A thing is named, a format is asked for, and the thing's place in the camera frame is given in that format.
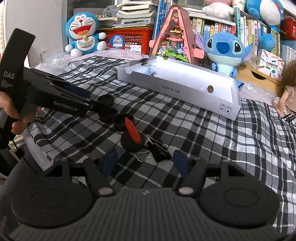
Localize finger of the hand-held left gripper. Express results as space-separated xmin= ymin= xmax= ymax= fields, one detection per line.
xmin=45 ymin=91 xmax=117 ymax=118
xmin=46 ymin=75 xmax=92 ymax=98

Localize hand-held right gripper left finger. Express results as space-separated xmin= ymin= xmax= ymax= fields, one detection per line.
xmin=43 ymin=148 xmax=117 ymax=198

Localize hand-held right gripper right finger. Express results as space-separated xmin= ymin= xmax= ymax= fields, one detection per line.
xmin=172 ymin=149 xmax=253 ymax=198

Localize large black binder clip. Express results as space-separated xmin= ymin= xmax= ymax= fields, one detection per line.
xmin=136 ymin=134 xmax=173 ymax=163

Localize black round cap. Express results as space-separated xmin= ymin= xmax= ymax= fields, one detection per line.
xmin=112 ymin=113 xmax=135 ymax=133
xmin=120 ymin=131 xmax=147 ymax=153
xmin=98 ymin=107 xmax=118 ymax=123
xmin=97 ymin=94 xmax=115 ymax=107

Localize white cardboard box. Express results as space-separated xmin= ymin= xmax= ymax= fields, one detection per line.
xmin=117 ymin=55 xmax=242 ymax=121

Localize person's left hand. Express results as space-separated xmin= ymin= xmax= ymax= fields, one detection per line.
xmin=0 ymin=91 xmax=43 ymax=135

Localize black white plaid cloth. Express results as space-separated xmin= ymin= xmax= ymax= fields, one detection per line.
xmin=23 ymin=55 xmax=296 ymax=235

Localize blue cat plush toy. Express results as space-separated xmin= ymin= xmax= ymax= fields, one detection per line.
xmin=64 ymin=12 xmax=107 ymax=57

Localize small black binder clip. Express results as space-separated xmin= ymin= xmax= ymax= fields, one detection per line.
xmin=140 ymin=53 xmax=152 ymax=68

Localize red plastic crate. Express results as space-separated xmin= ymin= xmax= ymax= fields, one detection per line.
xmin=98 ymin=27 xmax=154 ymax=56

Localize grey cloth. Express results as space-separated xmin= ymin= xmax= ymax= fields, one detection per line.
xmin=103 ymin=5 xmax=120 ymax=17

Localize stack of worn books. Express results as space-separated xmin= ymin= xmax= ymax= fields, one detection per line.
xmin=98 ymin=0 xmax=160 ymax=29

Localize wooden drawer box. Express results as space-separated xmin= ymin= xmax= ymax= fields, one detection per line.
xmin=234 ymin=62 xmax=282 ymax=93

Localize upright blue picture books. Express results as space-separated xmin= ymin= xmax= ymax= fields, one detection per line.
xmin=153 ymin=0 xmax=173 ymax=42

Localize pink triangular house model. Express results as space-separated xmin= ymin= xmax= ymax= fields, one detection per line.
xmin=149 ymin=4 xmax=205 ymax=65

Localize blue alien plush toy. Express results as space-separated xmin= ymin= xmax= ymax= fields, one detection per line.
xmin=195 ymin=32 xmax=254 ymax=90

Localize long-haired baby doll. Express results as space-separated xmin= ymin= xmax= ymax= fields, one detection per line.
xmin=271 ymin=61 xmax=296 ymax=123

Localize white label printer box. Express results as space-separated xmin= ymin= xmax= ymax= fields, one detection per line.
xmin=258 ymin=48 xmax=285 ymax=80

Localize row of shelf books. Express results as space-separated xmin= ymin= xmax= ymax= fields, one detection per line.
xmin=188 ymin=6 xmax=296 ymax=70

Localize blue white plush toy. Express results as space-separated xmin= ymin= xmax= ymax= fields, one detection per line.
xmin=245 ymin=0 xmax=285 ymax=52

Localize red plastic basket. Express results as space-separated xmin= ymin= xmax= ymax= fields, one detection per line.
xmin=281 ymin=17 xmax=296 ymax=40

